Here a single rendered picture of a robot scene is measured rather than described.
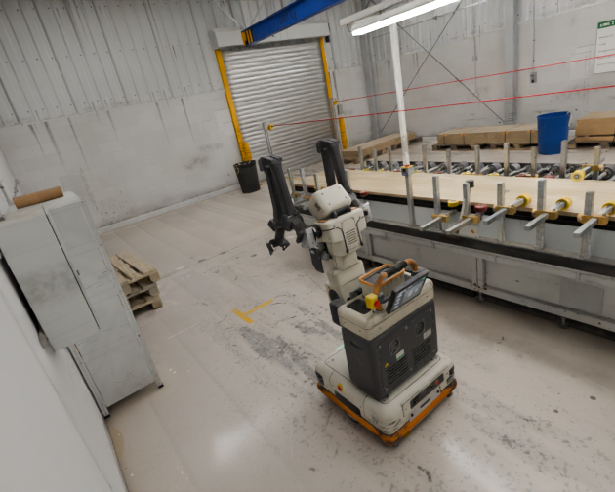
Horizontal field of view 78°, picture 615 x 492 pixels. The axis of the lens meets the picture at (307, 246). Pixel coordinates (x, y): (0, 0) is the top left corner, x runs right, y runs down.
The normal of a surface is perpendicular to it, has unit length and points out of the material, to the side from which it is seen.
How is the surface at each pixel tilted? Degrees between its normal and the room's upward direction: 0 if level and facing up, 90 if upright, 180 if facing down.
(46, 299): 90
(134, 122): 90
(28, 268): 90
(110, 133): 90
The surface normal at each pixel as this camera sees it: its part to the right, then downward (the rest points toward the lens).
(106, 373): 0.59, 0.18
